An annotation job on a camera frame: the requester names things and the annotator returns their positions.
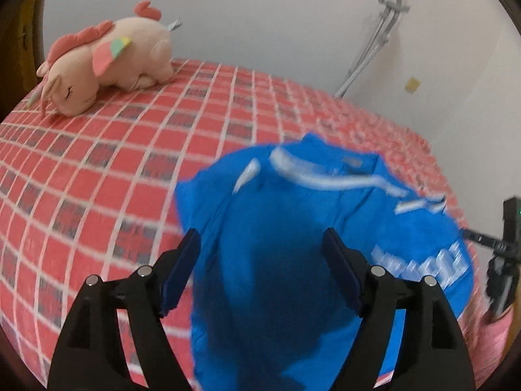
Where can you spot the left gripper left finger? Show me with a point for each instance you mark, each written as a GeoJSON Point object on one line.
{"type": "Point", "coordinates": [113, 337]}

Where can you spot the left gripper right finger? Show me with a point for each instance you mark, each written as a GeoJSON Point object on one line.
{"type": "Point", "coordinates": [432, 353]}

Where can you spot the blue puffer jacket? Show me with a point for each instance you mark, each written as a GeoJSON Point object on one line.
{"type": "Point", "coordinates": [267, 313]}

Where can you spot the red plaid bed sheet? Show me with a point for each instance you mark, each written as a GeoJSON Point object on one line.
{"type": "Point", "coordinates": [93, 194]}

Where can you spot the pink plush unicorn toy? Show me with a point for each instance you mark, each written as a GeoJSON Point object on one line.
{"type": "Point", "coordinates": [132, 53]}

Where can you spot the yellow wall socket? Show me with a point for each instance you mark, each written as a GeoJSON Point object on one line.
{"type": "Point", "coordinates": [412, 85]}

